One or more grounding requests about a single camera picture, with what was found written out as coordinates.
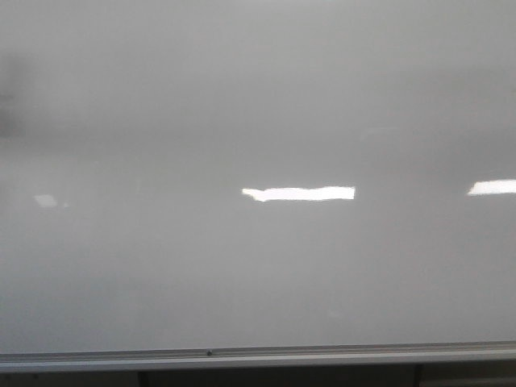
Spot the white whiteboard with aluminium frame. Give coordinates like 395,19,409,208
1,1,515,373

